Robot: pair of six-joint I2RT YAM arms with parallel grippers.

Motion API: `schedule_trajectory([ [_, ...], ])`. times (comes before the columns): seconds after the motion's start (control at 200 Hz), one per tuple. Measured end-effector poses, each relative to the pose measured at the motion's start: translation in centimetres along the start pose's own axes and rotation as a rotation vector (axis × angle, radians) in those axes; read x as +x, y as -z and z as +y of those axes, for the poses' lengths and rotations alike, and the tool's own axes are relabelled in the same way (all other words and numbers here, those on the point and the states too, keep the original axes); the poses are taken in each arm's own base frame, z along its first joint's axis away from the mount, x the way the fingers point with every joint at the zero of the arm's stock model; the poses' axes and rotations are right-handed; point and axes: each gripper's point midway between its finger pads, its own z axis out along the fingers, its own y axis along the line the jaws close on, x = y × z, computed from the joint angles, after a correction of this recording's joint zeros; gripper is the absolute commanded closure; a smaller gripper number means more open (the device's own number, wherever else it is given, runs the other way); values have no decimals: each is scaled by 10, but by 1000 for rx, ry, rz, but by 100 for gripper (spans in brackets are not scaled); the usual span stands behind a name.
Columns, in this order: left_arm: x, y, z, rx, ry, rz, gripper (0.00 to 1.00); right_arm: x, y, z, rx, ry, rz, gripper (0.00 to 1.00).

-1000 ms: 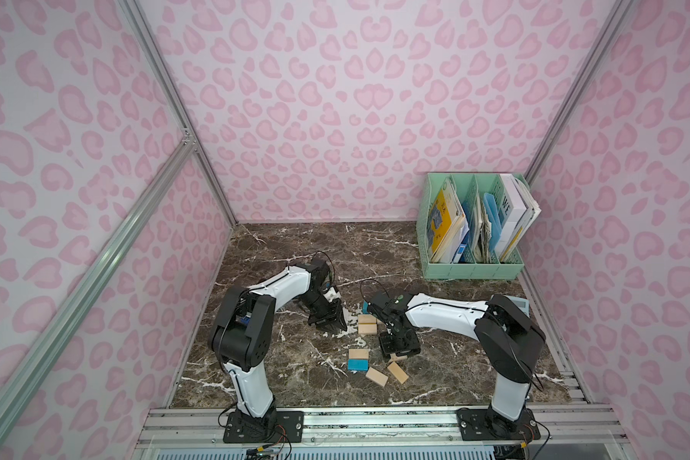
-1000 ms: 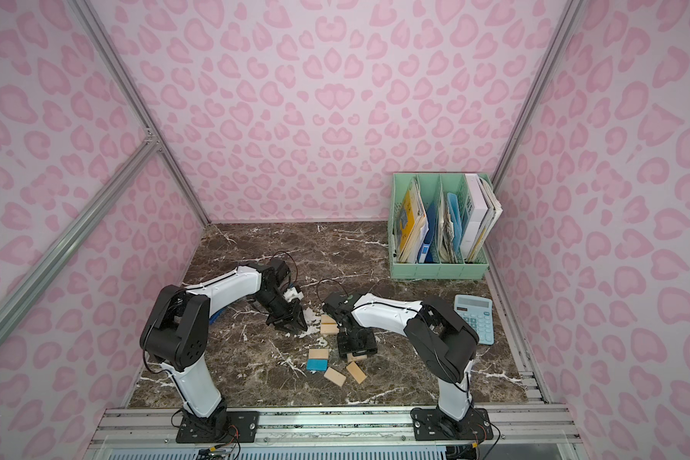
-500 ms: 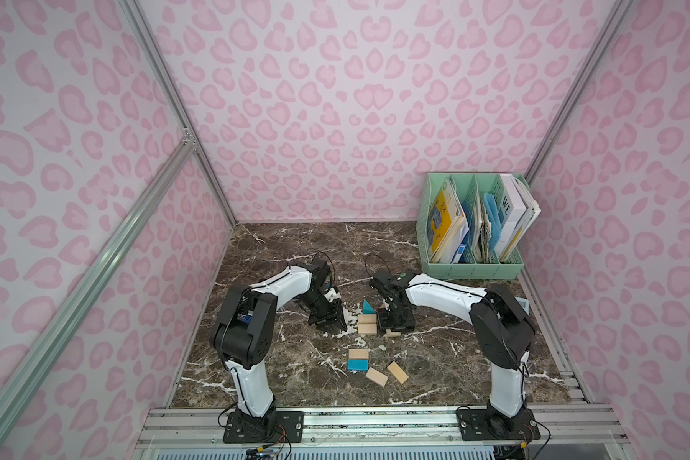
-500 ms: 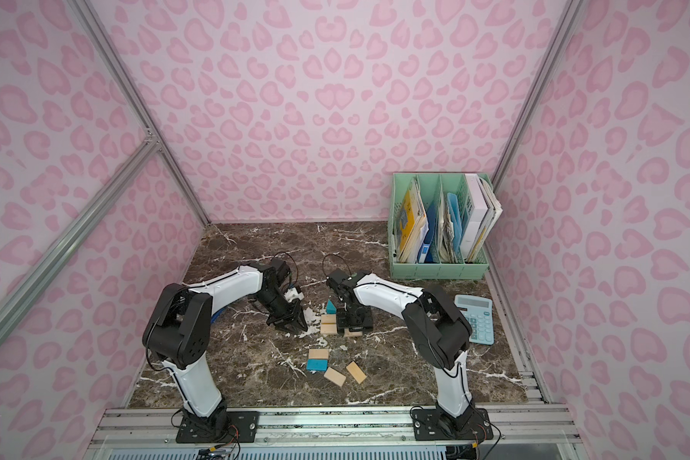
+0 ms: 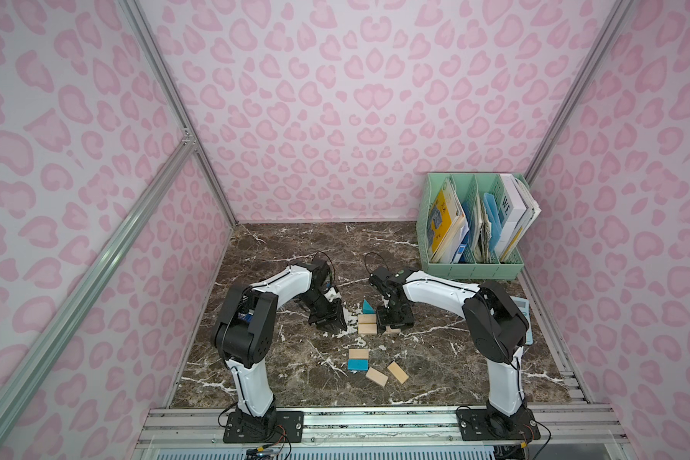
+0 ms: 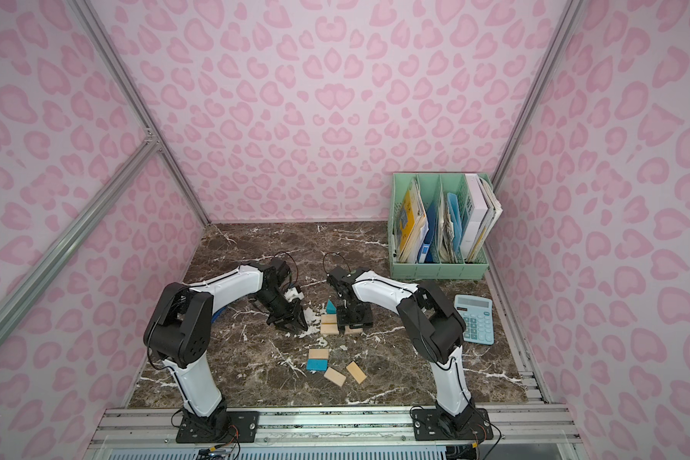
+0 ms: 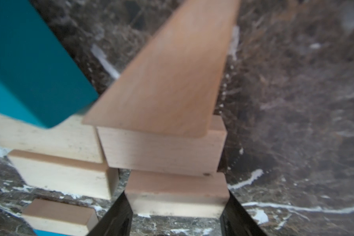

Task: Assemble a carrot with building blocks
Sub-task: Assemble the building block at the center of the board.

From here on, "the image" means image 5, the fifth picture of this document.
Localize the teal triangle block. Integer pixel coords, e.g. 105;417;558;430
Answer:
361;300;376;315

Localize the wooden block top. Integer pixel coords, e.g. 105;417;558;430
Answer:
358;314;378;324

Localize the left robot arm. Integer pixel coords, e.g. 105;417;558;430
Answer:
211;258;348;422

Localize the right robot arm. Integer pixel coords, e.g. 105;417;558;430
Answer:
369;266;530;418

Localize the teal rectangular block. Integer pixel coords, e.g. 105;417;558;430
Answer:
347;358;369;372

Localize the wooden block bottom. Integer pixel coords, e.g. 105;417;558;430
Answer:
365;368;388;387

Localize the yellow book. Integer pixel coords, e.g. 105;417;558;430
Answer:
427;177;469;264

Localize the green file organizer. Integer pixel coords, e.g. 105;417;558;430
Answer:
416;172;524;281

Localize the grey calculator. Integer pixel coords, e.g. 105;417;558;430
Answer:
514;295;534;346

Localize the blue folder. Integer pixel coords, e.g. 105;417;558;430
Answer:
483;193;502;253

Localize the white book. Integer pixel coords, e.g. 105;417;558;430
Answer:
493;174;542;263

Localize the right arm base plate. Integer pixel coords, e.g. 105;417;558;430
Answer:
455;406;542;445

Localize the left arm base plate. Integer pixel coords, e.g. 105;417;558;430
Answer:
222;408;304;444

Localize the aluminium front rail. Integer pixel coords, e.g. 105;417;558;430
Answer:
135;404;630;452

